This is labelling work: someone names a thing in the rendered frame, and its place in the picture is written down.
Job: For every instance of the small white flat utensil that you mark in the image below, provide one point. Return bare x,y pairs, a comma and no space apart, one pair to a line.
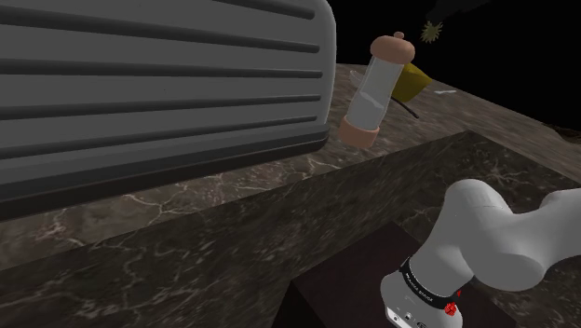
445,92

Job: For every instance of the large grey ribbed appliance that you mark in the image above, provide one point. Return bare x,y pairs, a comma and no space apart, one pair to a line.
159,91

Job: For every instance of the glass grinder with tan caps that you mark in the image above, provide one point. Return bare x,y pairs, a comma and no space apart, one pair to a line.
372,95

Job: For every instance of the yellow wedge-shaped object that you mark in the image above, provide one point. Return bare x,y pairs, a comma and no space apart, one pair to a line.
410,82

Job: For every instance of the spiky olive plant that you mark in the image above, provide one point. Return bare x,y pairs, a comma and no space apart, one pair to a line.
431,32

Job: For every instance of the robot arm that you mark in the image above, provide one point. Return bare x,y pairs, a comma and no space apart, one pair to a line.
481,236

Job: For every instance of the thin black stick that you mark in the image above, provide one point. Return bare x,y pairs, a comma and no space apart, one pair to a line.
408,110

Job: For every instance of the dark robot stand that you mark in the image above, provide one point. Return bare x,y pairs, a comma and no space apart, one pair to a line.
349,277

